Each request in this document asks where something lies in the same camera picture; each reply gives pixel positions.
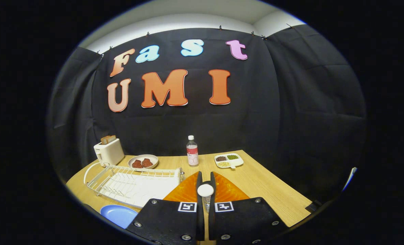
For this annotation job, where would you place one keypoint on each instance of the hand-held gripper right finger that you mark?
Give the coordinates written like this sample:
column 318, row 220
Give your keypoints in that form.
column 212, row 178

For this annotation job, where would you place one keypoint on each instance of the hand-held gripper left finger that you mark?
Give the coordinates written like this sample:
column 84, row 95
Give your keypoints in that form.
column 200, row 211

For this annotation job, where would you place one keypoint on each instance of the blue plate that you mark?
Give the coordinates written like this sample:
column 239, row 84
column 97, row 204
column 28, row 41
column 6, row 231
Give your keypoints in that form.
column 118, row 214

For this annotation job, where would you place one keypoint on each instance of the beige round plate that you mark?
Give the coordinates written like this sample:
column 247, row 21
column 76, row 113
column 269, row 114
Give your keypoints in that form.
column 144, row 156

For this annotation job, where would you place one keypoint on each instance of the yellow beans pile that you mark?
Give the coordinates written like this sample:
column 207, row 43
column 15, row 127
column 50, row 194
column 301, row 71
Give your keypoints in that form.
column 223, row 164

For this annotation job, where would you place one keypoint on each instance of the dark brown beans pile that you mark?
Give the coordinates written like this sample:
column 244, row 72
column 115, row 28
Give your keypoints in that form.
column 221, row 158

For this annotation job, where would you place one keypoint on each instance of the green beans pile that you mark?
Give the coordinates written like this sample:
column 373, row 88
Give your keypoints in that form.
column 232, row 157

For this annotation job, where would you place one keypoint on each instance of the clear bottle with red label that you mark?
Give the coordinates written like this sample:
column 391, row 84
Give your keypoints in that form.
column 192, row 154

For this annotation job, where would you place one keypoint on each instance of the white divided tray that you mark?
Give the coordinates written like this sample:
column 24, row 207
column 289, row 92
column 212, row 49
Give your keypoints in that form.
column 238, row 162

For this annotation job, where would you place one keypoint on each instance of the red-brown meat piece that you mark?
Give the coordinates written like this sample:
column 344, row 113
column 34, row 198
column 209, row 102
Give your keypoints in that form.
column 147, row 163
column 137, row 164

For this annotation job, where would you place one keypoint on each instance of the white toaster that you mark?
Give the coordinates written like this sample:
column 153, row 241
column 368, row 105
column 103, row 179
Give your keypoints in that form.
column 109, row 153

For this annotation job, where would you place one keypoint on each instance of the small dark block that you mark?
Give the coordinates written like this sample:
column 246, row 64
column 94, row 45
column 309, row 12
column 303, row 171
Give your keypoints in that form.
column 313, row 206

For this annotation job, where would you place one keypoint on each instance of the brown bread slice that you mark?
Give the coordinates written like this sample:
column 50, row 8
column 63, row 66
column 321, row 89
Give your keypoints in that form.
column 104, row 140
column 111, row 138

